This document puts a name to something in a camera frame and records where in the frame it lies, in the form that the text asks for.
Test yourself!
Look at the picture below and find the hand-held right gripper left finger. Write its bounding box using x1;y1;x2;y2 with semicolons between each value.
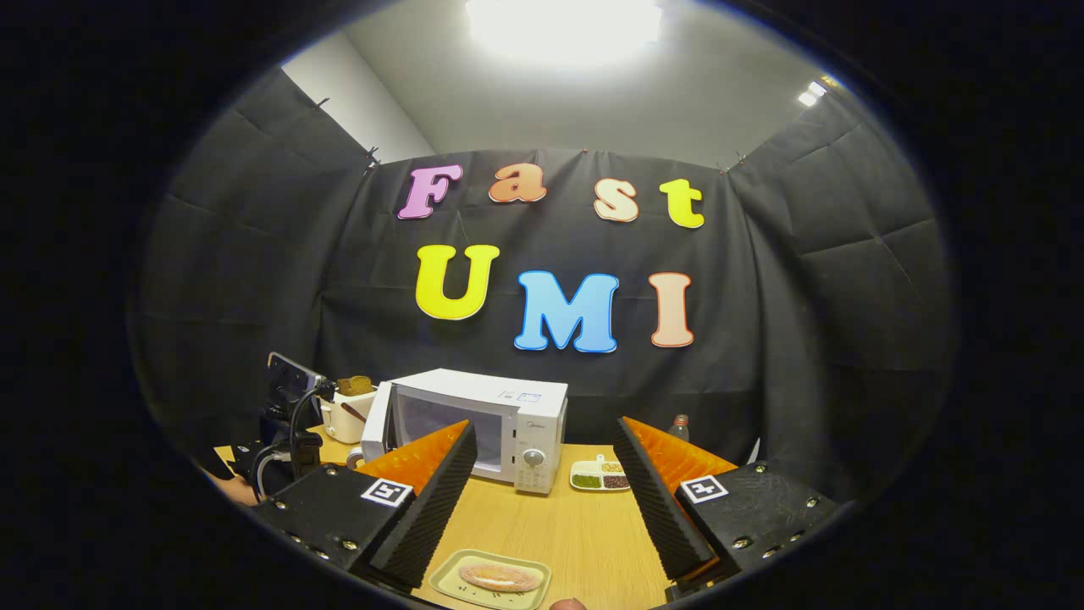
251;419;479;591

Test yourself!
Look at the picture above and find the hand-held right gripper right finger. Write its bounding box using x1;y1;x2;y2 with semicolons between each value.
614;415;841;594

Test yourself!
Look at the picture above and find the oblong orange bread roll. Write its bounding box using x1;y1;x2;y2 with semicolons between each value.
460;563;543;593

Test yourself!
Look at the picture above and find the white microwave oven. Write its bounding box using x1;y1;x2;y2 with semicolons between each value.
360;369;570;496

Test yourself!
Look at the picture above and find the pale green rectangular plate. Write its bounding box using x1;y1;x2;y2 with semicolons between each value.
428;549;553;610

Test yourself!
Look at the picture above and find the white divided dish of beans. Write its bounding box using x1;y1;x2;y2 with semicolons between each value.
569;457;632;493

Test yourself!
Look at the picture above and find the white toaster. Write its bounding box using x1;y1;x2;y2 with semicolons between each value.
320;385;378;446

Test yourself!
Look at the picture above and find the black backdrop cloth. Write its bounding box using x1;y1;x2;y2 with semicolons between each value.
131;64;958;509

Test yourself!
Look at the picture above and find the large ceiling light panel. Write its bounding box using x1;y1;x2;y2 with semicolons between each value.
466;0;663;64

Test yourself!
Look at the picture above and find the black cable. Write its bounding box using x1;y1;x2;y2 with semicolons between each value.
286;380;340;480

